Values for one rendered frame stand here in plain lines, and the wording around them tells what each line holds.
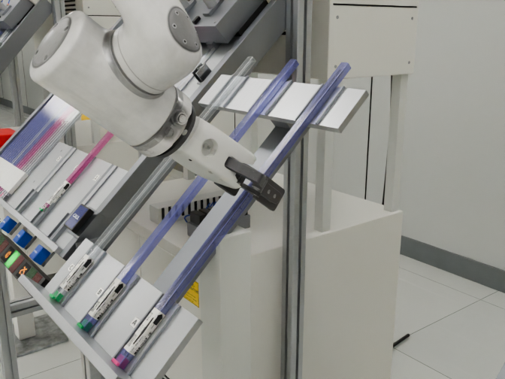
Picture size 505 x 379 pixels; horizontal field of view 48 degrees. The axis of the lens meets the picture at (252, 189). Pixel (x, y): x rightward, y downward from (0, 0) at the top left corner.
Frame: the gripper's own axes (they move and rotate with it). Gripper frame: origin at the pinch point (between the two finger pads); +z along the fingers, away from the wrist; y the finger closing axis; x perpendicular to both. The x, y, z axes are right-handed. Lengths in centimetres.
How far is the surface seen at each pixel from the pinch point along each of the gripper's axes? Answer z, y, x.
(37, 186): 3, 71, 15
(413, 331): 154, 59, -4
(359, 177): 180, 143, -68
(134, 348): -4.5, -0.8, 24.5
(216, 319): 14.1, 9.1, 18.2
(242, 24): 10, 42, -35
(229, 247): 8.2, 7.9, 7.7
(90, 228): 1.0, 35.0, 16.1
